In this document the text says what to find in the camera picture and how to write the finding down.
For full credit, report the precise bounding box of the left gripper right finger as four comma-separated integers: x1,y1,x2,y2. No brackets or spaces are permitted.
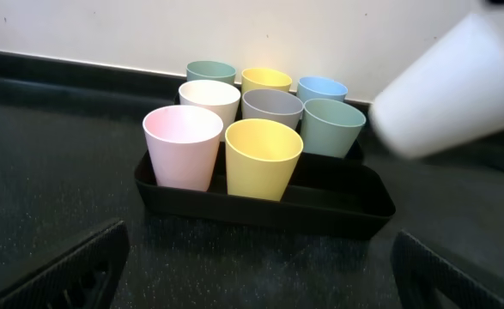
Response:
390,229,504,309

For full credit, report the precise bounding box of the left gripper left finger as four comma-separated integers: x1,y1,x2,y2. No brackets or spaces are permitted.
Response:
0,217,131,309

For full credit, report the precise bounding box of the white cup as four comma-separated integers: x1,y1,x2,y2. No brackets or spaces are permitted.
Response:
178,79,242,142
369,12,504,161

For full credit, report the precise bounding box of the black tray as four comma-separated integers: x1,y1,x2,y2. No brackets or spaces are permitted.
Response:
133,92,397,241

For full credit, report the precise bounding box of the pink cup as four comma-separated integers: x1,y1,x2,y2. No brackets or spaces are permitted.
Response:
142,105,225,193

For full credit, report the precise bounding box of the green cup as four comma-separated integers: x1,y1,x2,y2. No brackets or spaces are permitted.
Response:
299,97,367,159
185,59,238,86

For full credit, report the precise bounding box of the blue cup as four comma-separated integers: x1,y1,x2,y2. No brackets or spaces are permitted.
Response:
296,76,349,104

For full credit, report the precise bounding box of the yellow cup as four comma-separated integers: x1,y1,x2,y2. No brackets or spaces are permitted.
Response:
240,67,294,94
224,118,305,203

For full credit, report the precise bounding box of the grey cup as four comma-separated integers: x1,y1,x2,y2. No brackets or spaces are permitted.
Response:
241,88,305,131

